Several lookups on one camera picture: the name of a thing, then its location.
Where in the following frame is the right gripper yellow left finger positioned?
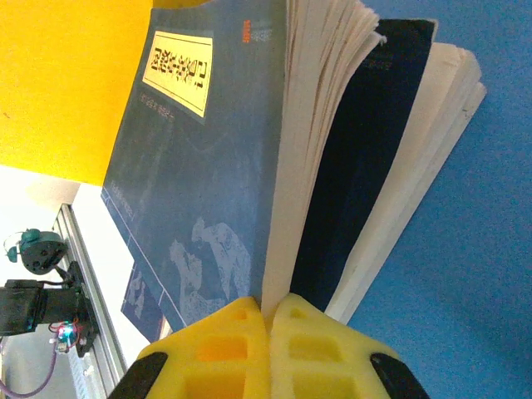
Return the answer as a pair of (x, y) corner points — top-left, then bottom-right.
(108, 295), (271, 399)

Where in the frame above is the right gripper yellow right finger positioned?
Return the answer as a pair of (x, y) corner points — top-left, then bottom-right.
(268, 293), (431, 399)

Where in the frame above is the blue book yellow label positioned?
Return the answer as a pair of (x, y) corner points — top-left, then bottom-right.
(101, 0), (386, 332)
(120, 260), (172, 344)

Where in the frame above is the black controller board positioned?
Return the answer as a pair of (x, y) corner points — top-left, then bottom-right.
(48, 319), (82, 357)

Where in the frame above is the navy book yellow label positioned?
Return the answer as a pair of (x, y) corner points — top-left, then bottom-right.
(289, 18), (488, 325)

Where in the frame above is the teal clamp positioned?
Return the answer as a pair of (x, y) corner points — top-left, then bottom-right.
(2, 227), (67, 275)

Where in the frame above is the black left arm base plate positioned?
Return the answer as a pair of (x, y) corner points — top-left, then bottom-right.
(66, 260), (101, 359)

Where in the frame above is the aluminium rail base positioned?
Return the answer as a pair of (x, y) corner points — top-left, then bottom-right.
(52, 202), (128, 399)

